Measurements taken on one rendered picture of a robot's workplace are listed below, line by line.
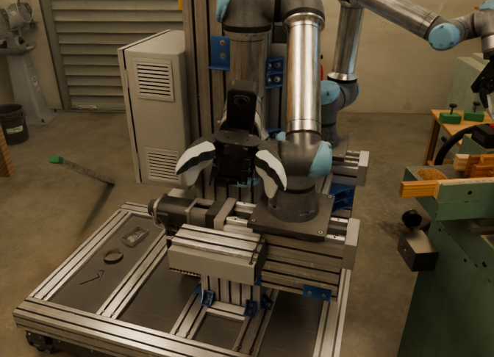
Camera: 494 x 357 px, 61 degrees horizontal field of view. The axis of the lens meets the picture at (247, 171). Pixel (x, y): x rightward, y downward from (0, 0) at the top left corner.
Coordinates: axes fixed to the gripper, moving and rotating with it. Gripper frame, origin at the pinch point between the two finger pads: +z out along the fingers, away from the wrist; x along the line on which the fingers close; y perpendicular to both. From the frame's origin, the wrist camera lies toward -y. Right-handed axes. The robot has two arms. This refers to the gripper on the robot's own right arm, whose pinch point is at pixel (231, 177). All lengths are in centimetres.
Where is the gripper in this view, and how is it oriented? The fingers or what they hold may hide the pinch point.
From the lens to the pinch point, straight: 57.5
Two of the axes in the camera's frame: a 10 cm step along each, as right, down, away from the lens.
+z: -0.5, 4.8, -8.8
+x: -9.9, -1.5, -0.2
